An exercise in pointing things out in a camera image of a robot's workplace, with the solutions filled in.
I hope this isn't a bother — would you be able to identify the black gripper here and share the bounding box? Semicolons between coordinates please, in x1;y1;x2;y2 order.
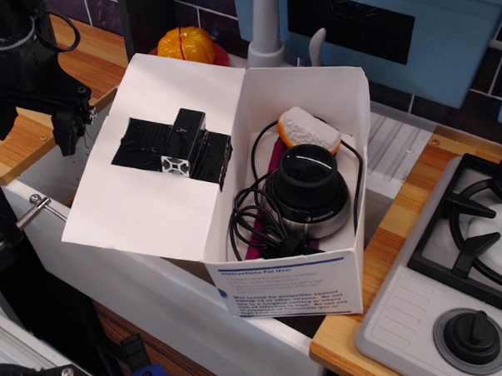
0;58;97;156

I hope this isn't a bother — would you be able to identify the white cardboard box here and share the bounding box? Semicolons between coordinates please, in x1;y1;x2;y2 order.
62;54;370;317

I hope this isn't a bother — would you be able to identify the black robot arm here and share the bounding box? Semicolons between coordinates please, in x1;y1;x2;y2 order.
0;0;96;156

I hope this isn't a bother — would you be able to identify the metal clamp with screw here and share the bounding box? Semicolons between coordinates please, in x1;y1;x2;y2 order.
0;195;67;253

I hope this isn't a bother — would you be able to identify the orange toy pumpkin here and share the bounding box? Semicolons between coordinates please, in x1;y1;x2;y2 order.
157;26;216;64

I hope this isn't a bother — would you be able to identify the white toy sink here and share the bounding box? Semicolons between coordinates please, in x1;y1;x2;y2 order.
0;43;440;376

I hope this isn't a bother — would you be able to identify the grey toy faucet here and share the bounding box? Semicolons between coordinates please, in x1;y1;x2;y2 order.
246;0;329;70

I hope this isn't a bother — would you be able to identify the white orange toy slice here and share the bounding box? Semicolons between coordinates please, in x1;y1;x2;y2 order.
277;106;341;154

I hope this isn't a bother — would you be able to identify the light blue toy microwave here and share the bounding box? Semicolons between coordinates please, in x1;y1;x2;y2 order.
234;0;502;124

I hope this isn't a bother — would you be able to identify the white toy stove top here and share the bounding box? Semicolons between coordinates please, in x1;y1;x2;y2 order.
355;160;502;376

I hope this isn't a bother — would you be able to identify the black burner grate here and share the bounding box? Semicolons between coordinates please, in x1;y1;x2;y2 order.
408;154;502;291

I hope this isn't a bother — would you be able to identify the black stove knob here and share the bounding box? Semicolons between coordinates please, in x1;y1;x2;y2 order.
433;308;502;376

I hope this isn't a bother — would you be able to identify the black taped aluminium handle block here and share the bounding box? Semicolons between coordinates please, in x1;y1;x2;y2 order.
112;108;233;187

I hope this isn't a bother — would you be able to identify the aluminium frame rail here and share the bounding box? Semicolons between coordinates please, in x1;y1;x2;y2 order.
0;313;81;376

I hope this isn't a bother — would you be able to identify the black 3D mouse with cable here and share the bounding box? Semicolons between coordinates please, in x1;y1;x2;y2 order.
227;120;364;262

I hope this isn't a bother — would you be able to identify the blue black clamp handle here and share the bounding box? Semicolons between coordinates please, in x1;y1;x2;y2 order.
119;334;168;376

